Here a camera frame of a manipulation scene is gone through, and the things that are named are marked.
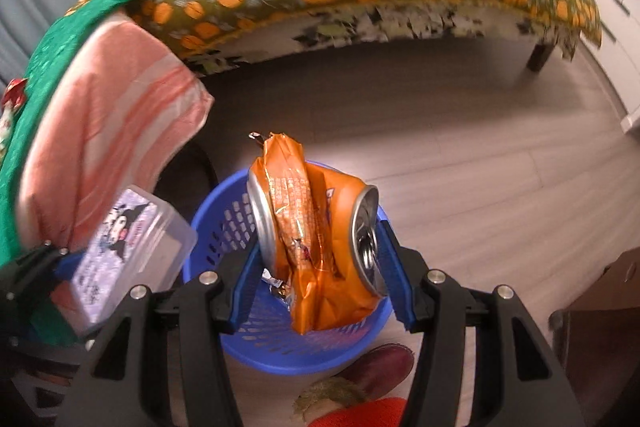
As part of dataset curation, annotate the clear plastic cartoon box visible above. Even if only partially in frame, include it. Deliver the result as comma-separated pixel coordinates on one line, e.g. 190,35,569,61
70,185,198,335

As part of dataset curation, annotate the crushed orange soda can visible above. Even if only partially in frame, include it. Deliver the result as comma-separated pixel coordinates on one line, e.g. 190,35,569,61
246,132,387,335

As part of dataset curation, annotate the blue plastic trash basket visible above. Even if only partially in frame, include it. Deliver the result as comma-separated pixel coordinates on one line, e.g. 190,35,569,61
182,169,393,376

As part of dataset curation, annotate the dark red shoe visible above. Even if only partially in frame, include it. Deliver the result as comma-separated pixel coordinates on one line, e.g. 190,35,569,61
338,343,414,400

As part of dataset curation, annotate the red fuzzy sleeve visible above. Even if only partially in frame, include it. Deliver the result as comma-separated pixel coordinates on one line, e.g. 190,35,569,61
309,397,407,427

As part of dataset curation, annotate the brown cardboard box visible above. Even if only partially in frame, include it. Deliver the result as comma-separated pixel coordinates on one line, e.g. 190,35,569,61
549,248,639,426

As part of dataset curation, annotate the pink striped cloth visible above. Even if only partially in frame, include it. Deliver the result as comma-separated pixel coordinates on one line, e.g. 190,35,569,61
14,12,214,251

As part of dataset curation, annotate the floral bed skirt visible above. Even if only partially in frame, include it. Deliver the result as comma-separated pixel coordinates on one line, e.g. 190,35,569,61
183,2,580,77

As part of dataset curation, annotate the green satin cloth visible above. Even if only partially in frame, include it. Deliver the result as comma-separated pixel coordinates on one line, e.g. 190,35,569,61
0,0,187,348

